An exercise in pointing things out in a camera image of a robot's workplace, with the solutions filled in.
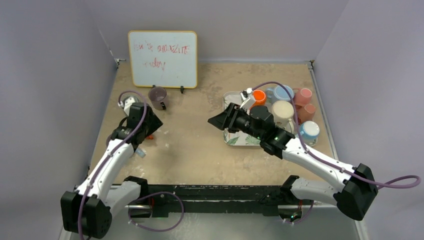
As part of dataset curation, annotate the bright orange mug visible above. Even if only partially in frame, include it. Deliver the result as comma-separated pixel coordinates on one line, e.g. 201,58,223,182
250,89,267,108

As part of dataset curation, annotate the cream illustrated mug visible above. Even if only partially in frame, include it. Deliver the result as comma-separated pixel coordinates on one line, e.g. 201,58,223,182
271,100,295,133

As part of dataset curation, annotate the purple mug black handle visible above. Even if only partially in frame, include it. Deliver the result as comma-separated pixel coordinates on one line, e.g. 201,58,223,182
148,86,169,110

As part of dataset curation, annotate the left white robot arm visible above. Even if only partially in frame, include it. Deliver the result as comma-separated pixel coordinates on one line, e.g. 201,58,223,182
60,102,163,239

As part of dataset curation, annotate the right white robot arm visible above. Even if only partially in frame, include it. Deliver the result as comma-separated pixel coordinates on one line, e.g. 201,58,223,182
208,103,378,221

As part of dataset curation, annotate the light blue mug back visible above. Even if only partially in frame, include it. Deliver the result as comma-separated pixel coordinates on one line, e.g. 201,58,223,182
265,85,294,104

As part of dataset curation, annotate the light blue mug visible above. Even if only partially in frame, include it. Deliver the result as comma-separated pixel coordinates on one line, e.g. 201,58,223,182
265,85,294,104
295,120,321,147

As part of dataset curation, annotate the pink mug front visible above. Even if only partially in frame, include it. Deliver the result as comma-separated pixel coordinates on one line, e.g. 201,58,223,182
296,103,317,125

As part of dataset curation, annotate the pink mug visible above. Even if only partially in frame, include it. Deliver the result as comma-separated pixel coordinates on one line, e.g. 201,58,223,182
296,103,317,125
293,87,313,107

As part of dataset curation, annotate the pink mug back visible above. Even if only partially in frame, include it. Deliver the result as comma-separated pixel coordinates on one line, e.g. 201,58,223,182
293,87,313,107

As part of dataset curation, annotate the light blue mug front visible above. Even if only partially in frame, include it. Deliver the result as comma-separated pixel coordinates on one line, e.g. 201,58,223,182
295,120,321,147

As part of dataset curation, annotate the leaf-patterned serving tray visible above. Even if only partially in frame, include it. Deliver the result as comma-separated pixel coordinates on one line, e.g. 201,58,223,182
223,91,297,147

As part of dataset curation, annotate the light blue usb stick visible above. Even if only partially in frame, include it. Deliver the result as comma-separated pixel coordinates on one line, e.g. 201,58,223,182
134,148,146,158

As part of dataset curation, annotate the white dry-erase board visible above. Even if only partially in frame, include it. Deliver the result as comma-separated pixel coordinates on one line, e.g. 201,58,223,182
127,30,198,92

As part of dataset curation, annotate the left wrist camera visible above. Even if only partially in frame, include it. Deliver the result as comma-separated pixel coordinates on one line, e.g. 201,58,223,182
118,95,140,116

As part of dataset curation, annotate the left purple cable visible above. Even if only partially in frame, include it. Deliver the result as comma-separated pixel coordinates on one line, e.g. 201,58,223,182
77,90,148,239

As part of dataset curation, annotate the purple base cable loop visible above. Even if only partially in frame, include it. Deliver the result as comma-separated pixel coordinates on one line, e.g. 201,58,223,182
127,191,185,233

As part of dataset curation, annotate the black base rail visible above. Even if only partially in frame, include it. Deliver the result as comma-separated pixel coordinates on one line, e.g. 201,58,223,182
125,174,316,222

